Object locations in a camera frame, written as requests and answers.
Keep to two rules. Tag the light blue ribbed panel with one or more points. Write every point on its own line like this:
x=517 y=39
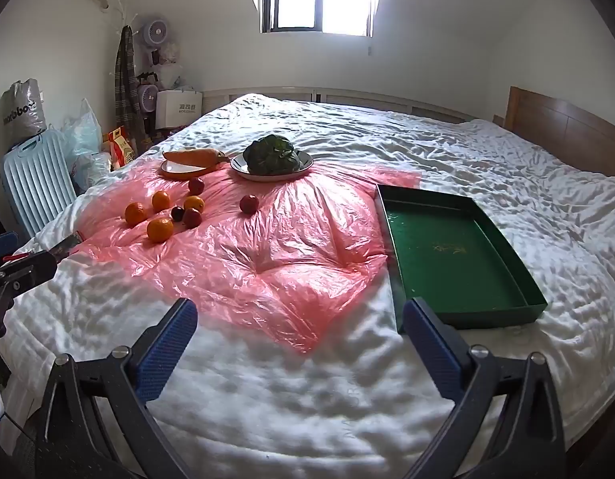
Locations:
x=35 y=179

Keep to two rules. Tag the pink plastic sheet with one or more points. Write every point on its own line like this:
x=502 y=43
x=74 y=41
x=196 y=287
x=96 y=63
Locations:
x=287 y=249

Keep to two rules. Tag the white bed quilt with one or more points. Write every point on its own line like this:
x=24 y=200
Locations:
x=362 y=124

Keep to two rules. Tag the clear plastic bag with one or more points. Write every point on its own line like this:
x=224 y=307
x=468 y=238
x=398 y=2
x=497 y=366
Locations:
x=85 y=139

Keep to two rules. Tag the plaid scarf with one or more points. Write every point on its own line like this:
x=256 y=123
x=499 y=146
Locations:
x=125 y=80

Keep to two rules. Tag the white coat rack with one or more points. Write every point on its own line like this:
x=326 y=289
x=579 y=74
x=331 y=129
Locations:
x=122 y=12

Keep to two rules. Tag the orange mandarin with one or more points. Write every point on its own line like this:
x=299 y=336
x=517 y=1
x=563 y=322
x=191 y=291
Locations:
x=160 y=229
x=135 y=213
x=194 y=203
x=161 y=201

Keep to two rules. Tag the orange-rimmed white plate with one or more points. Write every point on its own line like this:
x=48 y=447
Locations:
x=182 y=171

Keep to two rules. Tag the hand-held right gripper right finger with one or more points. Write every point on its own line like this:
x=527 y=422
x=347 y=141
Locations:
x=432 y=344

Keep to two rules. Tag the orange printed box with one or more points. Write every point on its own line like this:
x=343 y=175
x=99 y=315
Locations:
x=120 y=147

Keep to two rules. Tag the silver plastic bag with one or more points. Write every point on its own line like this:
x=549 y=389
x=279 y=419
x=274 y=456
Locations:
x=23 y=110

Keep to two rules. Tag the large lavender fan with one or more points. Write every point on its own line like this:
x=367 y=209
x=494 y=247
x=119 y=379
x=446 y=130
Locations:
x=154 y=34

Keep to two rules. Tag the wooden headboard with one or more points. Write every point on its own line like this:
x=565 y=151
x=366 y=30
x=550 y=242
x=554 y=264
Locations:
x=561 y=124

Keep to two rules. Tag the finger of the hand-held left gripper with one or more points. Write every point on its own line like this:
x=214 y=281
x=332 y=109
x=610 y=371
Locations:
x=67 y=247

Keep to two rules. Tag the dark green leafy vegetable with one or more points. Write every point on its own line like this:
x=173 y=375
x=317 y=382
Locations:
x=271 y=155

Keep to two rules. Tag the green cardboard tray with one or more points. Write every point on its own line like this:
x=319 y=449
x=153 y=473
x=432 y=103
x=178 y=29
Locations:
x=452 y=259

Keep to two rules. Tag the white cardboard box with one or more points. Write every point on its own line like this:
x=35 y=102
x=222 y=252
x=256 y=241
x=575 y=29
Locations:
x=177 y=109

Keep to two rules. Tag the dark purple plum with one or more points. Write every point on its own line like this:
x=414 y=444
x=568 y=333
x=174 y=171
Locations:
x=177 y=213

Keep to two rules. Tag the orange carrot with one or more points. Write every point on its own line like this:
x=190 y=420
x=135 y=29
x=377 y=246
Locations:
x=192 y=157

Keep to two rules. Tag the white panelled ledge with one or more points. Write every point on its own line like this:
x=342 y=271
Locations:
x=362 y=100

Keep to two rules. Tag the shiny metal plate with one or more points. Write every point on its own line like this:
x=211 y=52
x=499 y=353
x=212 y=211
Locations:
x=305 y=163

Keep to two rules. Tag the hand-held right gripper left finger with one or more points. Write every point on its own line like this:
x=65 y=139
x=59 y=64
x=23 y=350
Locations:
x=168 y=344

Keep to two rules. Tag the small lavender fan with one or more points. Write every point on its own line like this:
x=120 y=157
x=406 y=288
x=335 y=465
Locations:
x=147 y=96

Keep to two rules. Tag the red plum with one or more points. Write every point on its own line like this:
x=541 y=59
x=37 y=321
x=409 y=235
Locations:
x=249 y=204
x=192 y=217
x=196 y=185

